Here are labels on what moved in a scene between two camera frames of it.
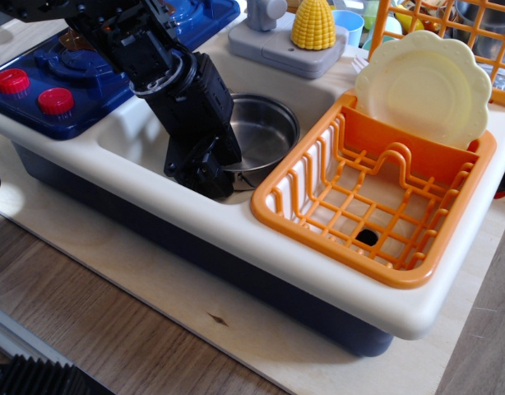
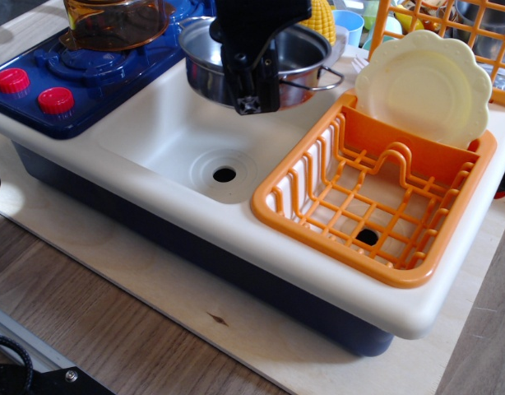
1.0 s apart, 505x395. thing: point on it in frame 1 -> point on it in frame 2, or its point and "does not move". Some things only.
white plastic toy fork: x=359 y=64 does not move
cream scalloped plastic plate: x=428 y=85 does not move
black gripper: x=193 y=104 -> x=247 y=31
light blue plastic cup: x=352 y=22 does not move
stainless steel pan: x=267 y=127 -> x=302 y=53
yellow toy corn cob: x=313 y=25 does not move
